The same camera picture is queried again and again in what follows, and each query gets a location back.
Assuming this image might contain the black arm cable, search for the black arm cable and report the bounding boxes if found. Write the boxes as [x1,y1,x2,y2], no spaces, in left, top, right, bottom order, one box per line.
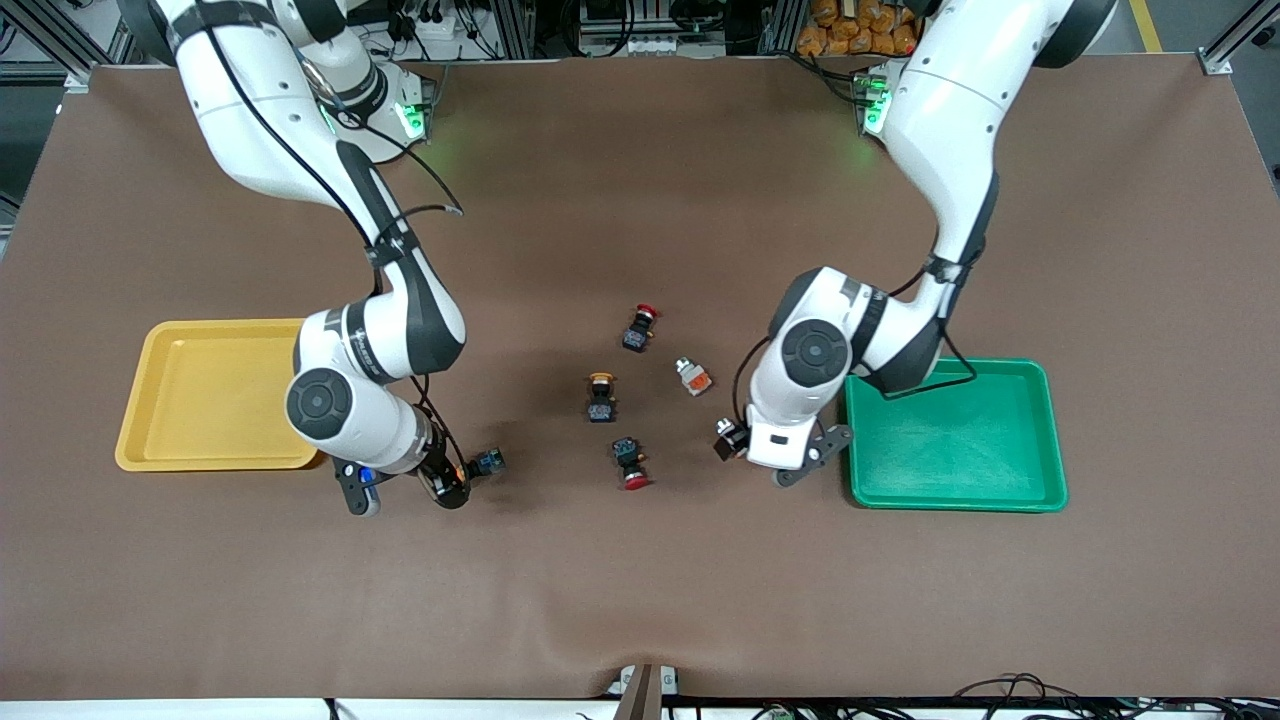
[195,20,466,476]
[733,250,981,426]

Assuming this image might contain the black cable bundle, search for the black cable bundle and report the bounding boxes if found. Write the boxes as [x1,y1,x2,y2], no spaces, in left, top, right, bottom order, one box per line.
[945,672,1280,720]

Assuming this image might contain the metal mat clamp bracket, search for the metal mat clamp bracket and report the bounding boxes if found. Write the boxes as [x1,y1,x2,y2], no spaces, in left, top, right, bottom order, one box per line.
[606,662,682,720]

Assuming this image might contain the brown table mat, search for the brown table mat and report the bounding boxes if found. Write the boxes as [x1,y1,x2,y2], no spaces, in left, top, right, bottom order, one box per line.
[0,55,1280,701]

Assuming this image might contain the white socket strip black plugs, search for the white socket strip black plugs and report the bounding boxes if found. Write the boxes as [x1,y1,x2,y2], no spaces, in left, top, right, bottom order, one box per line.
[385,0,476,46]

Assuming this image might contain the orange yellow object pile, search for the orange yellow object pile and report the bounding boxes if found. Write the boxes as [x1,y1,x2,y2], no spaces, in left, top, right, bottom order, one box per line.
[795,0,919,58]

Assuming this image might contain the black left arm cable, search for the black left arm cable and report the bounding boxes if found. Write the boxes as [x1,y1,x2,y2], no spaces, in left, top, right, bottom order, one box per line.
[733,250,981,426]

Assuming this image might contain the aluminium frame profile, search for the aluminium frame profile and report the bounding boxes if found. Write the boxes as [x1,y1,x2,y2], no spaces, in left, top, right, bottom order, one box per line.
[1195,0,1280,77]
[0,0,131,93]

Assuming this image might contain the white power strip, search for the white power strip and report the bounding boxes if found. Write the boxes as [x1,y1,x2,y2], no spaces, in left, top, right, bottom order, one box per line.
[578,33,683,59]

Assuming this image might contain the aluminium profile post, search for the aluminium profile post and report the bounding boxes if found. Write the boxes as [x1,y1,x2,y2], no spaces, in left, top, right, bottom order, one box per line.
[760,0,801,56]
[495,0,541,59]

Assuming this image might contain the red mushroom pushbutton black block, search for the red mushroom pushbutton black block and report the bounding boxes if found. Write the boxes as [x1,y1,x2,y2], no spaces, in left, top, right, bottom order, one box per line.
[611,436,650,491]
[621,303,661,353]

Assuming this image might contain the green plastic tray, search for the green plastic tray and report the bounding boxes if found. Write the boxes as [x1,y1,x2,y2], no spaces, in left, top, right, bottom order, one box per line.
[843,357,1069,513]

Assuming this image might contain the yellow plastic tray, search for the yellow plastic tray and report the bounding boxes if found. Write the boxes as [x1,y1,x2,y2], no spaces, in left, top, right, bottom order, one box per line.
[114,319,326,472]

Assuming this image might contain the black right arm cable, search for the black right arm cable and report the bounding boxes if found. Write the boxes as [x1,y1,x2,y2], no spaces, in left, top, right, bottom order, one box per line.
[195,20,466,476]

